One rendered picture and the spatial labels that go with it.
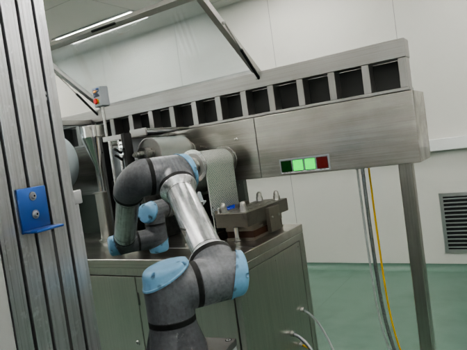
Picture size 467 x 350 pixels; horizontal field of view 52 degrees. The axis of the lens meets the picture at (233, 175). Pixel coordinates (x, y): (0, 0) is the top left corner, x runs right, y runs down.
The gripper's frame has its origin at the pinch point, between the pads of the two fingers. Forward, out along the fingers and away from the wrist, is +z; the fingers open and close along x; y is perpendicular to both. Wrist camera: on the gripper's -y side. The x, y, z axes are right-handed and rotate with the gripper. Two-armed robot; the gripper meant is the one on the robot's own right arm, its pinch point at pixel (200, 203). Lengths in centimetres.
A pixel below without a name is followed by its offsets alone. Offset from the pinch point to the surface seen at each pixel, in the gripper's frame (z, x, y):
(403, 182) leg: 57, -72, -6
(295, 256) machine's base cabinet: 34, -25, -33
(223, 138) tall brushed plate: 41, 9, 28
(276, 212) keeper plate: 27.2, -21.5, -10.4
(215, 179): 13.8, -0.2, 8.7
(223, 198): 18.5, 0.0, -0.7
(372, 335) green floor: 127, -25, -109
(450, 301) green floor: 197, -62, -110
